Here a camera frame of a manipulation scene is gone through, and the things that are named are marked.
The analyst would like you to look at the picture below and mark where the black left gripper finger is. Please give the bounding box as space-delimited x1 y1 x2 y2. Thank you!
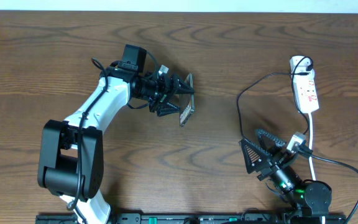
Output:
171 74 195 95
157 102 180 117

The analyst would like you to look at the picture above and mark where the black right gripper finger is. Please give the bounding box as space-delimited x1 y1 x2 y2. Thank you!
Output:
255 129 286 148
239 138 272 174

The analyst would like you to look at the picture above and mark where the bronze Galaxy smartphone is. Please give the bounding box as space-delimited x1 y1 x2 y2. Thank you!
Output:
179 73 195 127

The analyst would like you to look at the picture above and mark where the black charger cable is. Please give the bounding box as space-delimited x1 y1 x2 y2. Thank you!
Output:
236 55 314 141

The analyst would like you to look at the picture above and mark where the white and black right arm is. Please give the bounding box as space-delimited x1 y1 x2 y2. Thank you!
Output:
239 129 332 218

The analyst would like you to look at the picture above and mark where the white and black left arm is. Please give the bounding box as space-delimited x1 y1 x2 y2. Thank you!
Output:
35 45 195 223

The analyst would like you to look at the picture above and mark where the white USB charger adapter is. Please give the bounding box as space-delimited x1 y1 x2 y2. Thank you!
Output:
290 55 315 80

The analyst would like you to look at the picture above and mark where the white power strip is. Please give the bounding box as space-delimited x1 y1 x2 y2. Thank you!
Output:
289 55 320 114

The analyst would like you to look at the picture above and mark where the black right camera cable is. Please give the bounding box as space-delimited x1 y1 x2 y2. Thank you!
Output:
298 144 358 224

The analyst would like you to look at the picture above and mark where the black camera cable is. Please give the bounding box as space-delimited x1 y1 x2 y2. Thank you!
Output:
298 144 358 224
66 50 161 224

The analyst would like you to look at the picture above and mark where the white power strip cord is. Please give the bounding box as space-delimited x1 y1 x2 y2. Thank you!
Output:
308 112 326 224

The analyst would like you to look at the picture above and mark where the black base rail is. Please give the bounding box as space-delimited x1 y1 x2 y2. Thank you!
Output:
35 212 346 224

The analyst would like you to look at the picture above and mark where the black left camera cable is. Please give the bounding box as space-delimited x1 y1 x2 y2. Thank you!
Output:
66 50 161 224

